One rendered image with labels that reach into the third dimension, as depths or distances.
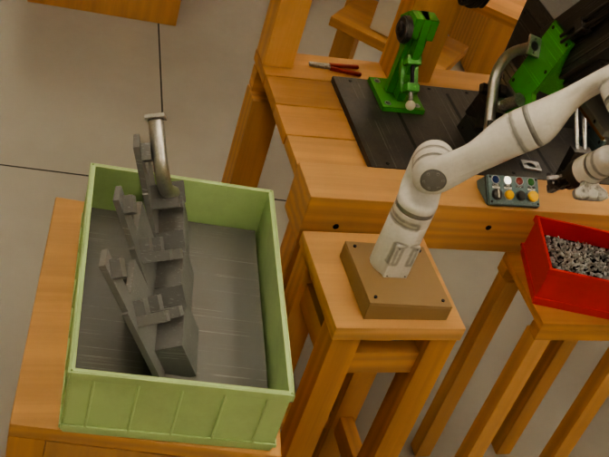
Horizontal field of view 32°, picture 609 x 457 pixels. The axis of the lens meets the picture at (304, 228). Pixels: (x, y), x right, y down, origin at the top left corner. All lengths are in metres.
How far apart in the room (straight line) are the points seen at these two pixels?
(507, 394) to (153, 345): 1.11
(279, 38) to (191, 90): 1.54
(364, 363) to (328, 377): 0.09
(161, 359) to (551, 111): 0.91
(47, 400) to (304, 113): 1.16
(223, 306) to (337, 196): 0.48
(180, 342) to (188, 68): 2.70
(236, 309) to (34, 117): 2.05
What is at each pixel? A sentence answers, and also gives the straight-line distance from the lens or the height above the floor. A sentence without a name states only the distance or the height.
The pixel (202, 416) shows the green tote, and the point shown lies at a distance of 2.01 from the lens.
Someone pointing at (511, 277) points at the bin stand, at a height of 0.75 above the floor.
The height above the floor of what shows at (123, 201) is 1.13.
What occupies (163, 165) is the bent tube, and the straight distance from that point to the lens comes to 2.13.
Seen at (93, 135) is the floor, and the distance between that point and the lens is 4.10.
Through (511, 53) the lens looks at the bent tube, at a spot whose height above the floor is 1.15.
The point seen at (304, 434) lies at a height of 0.47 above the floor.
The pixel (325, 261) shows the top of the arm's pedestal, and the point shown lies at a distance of 2.44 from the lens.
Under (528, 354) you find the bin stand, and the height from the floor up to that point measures 0.68.
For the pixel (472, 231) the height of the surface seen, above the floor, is 0.82.
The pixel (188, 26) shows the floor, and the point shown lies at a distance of 4.93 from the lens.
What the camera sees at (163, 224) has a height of 0.91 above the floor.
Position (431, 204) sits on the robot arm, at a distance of 2.31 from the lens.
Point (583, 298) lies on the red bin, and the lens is 2.69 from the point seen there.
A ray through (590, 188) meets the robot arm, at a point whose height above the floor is 1.11.
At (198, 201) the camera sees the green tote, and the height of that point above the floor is 0.90.
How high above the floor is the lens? 2.39
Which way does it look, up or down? 38 degrees down
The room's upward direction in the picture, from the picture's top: 19 degrees clockwise
